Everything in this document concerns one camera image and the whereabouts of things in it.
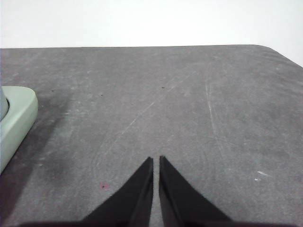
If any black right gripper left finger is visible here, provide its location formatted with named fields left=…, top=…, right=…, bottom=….
left=81, top=157, right=154, bottom=227

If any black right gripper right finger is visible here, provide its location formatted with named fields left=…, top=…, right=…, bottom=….
left=159, top=155, right=234, bottom=227

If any green breakfast maker base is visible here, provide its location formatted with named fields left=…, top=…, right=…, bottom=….
left=0, top=86, right=39, bottom=175

